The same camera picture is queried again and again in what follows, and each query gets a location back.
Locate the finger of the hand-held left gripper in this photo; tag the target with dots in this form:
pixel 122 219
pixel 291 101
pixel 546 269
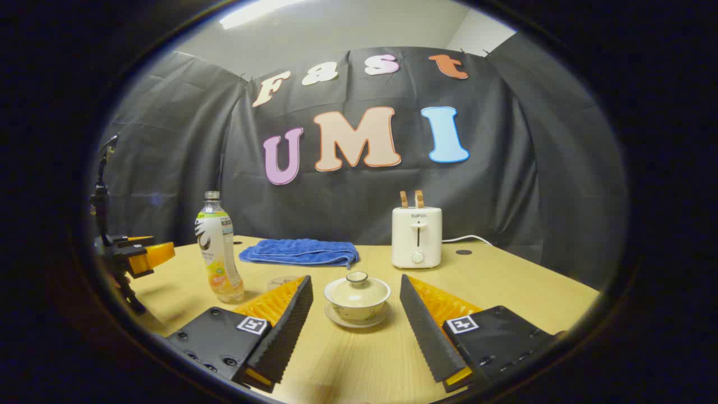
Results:
pixel 154 255
pixel 140 239

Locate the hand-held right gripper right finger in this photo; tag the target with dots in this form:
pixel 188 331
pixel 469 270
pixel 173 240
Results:
pixel 426 331

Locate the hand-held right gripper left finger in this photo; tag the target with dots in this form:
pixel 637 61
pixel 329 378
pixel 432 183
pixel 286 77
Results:
pixel 289 325

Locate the clear plastic water bottle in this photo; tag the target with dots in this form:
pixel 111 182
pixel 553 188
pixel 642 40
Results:
pixel 219 252

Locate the cream teacup lid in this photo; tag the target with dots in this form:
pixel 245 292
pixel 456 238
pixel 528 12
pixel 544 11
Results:
pixel 357 290

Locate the blue folded towel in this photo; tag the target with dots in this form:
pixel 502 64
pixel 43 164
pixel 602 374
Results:
pixel 300 251

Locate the white toaster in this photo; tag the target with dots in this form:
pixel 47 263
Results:
pixel 416 238

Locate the brown toast slice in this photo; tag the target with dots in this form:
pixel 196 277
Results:
pixel 403 199
pixel 419 198

